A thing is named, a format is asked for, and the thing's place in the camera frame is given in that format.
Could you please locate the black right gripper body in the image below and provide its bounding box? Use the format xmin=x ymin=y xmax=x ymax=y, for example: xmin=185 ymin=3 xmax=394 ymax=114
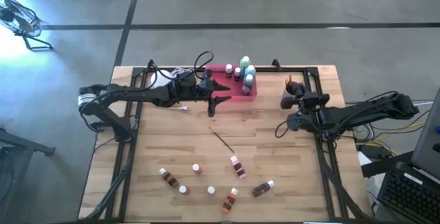
xmin=298 ymin=106 xmax=328 ymax=133

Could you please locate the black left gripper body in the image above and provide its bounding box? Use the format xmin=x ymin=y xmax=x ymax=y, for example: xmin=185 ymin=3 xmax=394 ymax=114
xmin=166 ymin=68 xmax=217 ymax=107

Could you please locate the lavender cup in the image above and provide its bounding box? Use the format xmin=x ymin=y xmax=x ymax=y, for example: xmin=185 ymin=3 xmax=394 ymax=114
xmin=281 ymin=81 xmax=306 ymax=102

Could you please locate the black paintbrush gold ferrule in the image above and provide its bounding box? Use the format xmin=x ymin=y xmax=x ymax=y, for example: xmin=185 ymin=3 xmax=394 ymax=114
xmin=208 ymin=126 xmax=236 ymax=154

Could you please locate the blue paint bottle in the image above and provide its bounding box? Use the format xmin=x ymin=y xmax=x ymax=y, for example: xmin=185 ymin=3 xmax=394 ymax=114
xmin=243 ymin=64 xmax=257 ymax=80

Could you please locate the green paint bottle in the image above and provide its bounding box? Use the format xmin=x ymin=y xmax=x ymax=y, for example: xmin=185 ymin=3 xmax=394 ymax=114
xmin=239 ymin=55 xmax=252 ymax=72

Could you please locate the dark brown paint bottle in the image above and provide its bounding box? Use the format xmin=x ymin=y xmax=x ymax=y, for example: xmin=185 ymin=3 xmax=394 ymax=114
xmin=250 ymin=179 xmax=276 ymax=199

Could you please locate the pink paint bottle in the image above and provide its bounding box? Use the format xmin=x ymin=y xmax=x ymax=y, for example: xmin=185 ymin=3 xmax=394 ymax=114
xmin=230 ymin=155 xmax=248 ymax=180

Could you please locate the orange paint bottle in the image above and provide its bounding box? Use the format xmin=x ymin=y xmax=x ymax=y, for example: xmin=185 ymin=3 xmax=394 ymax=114
xmin=221 ymin=187 xmax=239 ymax=214

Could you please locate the pink plastic bin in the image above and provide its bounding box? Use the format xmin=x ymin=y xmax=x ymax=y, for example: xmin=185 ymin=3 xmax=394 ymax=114
xmin=205 ymin=64 xmax=258 ymax=103

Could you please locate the grey laptop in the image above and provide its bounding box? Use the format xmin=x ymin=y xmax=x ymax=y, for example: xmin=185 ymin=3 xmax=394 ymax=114
xmin=376 ymin=86 xmax=440 ymax=224

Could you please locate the black floor fan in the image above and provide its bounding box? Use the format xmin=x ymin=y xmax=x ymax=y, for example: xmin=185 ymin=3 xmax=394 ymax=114
xmin=0 ymin=0 xmax=54 ymax=52

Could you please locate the dark grey workbench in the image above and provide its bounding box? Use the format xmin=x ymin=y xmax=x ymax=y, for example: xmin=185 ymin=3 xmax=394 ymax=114
xmin=0 ymin=127 xmax=56 ymax=224

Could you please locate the white power cable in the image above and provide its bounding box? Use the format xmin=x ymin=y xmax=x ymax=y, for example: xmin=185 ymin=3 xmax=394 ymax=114
xmin=153 ymin=66 xmax=197 ymax=112

